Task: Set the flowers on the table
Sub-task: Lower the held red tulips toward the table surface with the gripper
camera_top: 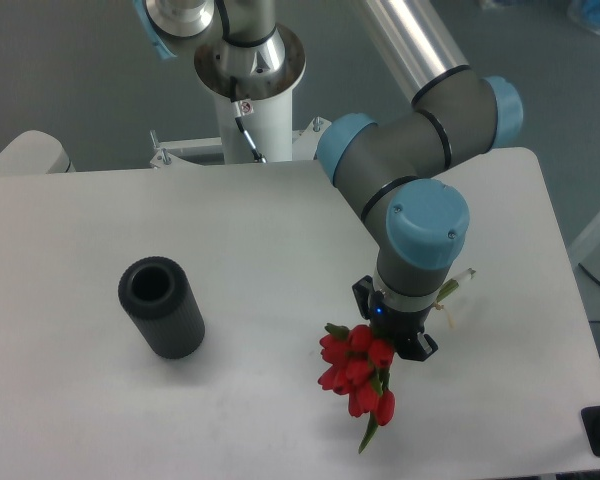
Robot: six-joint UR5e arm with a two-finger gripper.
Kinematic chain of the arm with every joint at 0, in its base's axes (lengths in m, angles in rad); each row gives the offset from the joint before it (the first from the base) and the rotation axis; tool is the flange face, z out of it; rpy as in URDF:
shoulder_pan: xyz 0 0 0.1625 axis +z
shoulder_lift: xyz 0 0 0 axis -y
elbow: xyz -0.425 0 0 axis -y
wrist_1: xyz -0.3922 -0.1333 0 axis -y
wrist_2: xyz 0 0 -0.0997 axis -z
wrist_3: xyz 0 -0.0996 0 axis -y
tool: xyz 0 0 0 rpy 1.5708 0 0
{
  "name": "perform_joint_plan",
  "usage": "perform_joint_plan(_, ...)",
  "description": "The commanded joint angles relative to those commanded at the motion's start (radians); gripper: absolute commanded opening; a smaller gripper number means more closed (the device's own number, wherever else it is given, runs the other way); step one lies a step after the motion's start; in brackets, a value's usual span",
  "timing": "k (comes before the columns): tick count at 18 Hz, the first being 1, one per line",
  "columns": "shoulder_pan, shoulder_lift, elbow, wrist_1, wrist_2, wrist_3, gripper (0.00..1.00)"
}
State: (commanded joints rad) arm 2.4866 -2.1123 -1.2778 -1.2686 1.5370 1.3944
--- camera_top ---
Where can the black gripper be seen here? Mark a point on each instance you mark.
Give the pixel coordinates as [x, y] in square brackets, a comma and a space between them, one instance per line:
[405, 330]

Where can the red tulip bouquet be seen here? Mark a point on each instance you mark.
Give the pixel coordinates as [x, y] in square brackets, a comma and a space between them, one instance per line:
[359, 361]

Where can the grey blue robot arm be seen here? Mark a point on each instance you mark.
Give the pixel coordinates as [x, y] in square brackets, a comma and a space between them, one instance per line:
[388, 175]

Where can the black ribbed cylindrical vase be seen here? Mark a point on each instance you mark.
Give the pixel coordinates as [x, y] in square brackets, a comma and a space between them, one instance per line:
[156, 294]

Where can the white metal base frame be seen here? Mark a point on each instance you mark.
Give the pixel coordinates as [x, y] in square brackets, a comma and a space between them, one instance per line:
[208, 151]

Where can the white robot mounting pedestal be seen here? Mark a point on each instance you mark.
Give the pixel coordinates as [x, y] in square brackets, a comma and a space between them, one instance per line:
[252, 88]

